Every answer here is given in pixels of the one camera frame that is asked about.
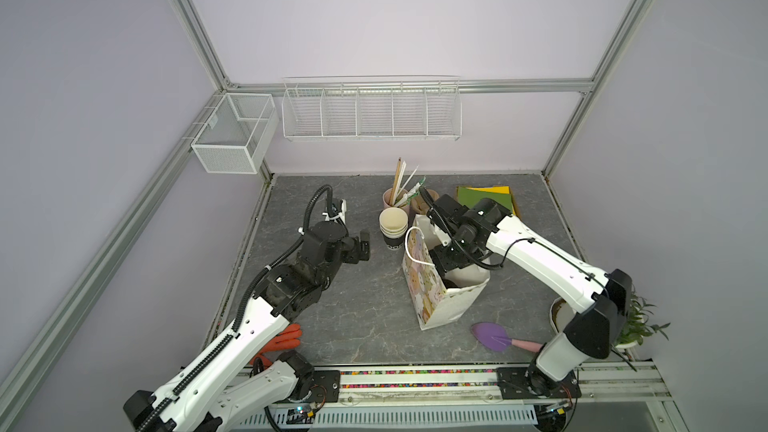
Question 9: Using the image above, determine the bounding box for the purple pink garden trowel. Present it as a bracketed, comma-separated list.
[471, 322, 543, 353]

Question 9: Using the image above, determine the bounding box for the wooden stir sticks bundle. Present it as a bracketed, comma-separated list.
[392, 158, 419, 198]

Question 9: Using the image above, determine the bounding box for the pink utensil holder cup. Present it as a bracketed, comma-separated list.
[382, 188, 411, 213]

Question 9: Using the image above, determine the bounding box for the cartoon animal paper gift bag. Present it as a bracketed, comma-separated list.
[401, 215, 490, 331]

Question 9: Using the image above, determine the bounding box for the potted green plant white pot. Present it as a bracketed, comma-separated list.
[548, 291, 670, 351]

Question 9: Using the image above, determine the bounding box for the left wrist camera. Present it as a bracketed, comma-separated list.
[323, 198, 347, 225]

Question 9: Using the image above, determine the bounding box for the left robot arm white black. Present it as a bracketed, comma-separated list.
[123, 185, 370, 431]

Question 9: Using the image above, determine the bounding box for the red rubber glove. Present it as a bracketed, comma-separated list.
[259, 324, 303, 354]

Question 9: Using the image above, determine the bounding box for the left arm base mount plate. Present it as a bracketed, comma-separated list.
[277, 369, 341, 403]

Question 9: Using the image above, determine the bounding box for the stack of paper coffee cups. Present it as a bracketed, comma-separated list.
[379, 207, 409, 250]

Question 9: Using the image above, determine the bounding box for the long white wire shelf basket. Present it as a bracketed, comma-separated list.
[282, 75, 463, 141]

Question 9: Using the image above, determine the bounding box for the small white mesh basket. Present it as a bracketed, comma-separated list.
[192, 93, 279, 175]

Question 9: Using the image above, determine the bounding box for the stack of pulp cup carriers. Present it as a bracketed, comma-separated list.
[410, 189, 440, 215]

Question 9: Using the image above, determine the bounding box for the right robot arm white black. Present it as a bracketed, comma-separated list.
[421, 192, 633, 397]

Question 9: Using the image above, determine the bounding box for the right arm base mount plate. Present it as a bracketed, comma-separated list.
[496, 366, 582, 400]

